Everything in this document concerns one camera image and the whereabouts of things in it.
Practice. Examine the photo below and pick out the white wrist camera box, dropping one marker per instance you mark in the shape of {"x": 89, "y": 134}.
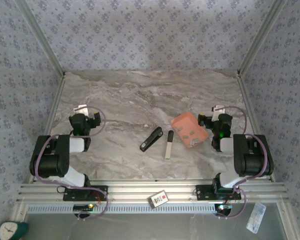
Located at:
{"x": 218, "y": 111}
{"x": 81, "y": 109}

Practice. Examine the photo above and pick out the white card with red mark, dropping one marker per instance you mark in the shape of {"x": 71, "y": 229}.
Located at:
{"x": 158, "y": 199}

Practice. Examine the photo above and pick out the small lit circuit board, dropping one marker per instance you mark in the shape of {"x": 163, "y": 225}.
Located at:
{"x": 223, "y": 207}
{"x": 83, "y": 207}

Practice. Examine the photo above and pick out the aluminium frame post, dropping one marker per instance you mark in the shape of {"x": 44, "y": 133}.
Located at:
{"x": 43, "y": 37}
{"x": 261, "y": 37}

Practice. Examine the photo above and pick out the aluminium table side rail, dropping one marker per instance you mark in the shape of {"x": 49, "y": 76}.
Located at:
{"x": 248, "y": 100}
{"x": 56, "y": 100}

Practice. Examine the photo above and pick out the white clock green base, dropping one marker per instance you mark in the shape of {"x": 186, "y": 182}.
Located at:
{"x": 8, "y": 230}

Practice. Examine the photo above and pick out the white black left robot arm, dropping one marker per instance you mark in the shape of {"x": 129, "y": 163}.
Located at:
{"x": 50, "y": 162}

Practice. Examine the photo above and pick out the clear plastic packet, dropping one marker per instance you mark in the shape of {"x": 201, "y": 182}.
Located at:
{"x": 256, "y": 218}

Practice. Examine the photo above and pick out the cream white stapler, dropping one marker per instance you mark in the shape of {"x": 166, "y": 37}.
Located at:
{"x": 168, "y": 150}

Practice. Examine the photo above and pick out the black stapler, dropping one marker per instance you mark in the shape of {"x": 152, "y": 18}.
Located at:
{"x": 150, "y": 140}

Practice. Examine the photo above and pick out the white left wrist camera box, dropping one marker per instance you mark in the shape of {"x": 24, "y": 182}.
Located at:
{"x": 81, "y": 109}

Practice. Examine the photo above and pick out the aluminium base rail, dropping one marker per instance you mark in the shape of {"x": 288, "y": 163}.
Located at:
{"x": 140, "y": 192}

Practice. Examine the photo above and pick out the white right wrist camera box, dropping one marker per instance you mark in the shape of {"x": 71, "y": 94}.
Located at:
{"x": 218, "y": 111}

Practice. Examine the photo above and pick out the folded grey staple strip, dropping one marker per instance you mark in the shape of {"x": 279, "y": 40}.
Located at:
{"x": 195, "y": 143}

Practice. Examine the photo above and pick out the orange plastic tray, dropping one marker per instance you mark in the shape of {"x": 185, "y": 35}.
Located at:
{"x": 187, "y": 122}

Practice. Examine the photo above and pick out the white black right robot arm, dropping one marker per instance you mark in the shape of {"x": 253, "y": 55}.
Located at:
{"x": 252, "y": 162}

